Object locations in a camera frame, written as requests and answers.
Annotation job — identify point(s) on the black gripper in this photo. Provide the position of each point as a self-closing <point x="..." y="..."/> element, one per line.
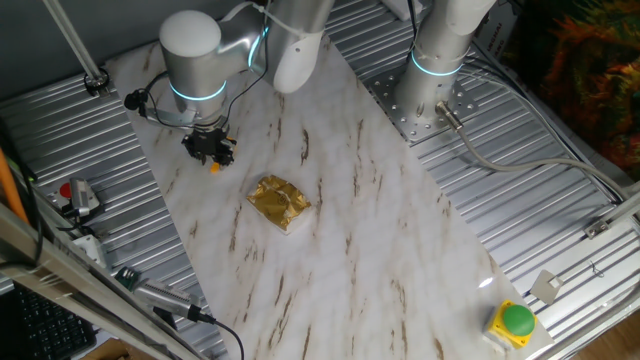
<point x="205" y="140"/>

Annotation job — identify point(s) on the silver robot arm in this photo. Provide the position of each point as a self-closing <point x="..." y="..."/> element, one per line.
<point x="192" y="60"/>

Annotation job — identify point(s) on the gold foil packet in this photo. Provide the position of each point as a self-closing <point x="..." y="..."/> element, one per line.
<point x="277" y="202"/>

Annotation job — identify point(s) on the red emergency stop button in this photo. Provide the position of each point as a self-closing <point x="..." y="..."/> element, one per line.
<point x="65" y="190"/>

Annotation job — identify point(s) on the silver stand pole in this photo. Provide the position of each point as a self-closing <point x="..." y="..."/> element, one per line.
<point x="74" y="40"/>

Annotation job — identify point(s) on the marble pattern mat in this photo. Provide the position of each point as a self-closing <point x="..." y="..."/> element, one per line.
<point x="375" y="250"/>

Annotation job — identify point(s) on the aluminium robot mounting plate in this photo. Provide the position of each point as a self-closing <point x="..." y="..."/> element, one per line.
<point x="400" y="120"/>

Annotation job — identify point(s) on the orange pole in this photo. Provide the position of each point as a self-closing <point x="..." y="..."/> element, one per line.
<point x="10" y="185"/>

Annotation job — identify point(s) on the brown cardboard box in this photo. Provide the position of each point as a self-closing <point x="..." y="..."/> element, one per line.
<point x="107" y="350"/>

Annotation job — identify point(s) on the black keyboard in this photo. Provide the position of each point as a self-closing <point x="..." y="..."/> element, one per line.
<point x="50" y="325"/>

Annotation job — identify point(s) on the white sign with red print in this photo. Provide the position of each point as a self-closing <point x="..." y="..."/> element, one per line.
<point x="492" y="35"/>

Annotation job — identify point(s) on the green button in yellow box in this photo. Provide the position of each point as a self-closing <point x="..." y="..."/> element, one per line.
<point x="515" y="322"/>

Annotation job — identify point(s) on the small metal tag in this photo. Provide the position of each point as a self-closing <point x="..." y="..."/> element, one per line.
<point x="546" y="286"/>

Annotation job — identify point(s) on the colourful patterned cloth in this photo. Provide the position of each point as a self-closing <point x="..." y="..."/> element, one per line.
<point x="590" y="75"/>

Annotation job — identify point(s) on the aluminium profile bar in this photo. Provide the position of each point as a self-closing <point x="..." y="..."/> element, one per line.
<point x="625" y="205"/>

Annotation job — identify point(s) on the silver camera bracket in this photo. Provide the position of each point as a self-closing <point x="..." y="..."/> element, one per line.
<point x="172" y="119"/>

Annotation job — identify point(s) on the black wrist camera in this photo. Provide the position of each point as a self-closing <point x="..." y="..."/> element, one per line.
<point x="134" y="101"/>

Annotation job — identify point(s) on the small silver camera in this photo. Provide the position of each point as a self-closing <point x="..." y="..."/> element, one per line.
<point x="82" y="197"/>

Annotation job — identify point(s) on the silver ribbed camera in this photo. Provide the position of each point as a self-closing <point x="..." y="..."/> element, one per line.
<point x="165" y="297"/>

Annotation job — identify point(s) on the aluminium frame beam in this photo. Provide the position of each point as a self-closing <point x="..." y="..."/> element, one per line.
<point x="75" y="285"/>

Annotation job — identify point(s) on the metal corner bracket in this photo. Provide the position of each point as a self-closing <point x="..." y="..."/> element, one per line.
<point x="597" y="229"/>

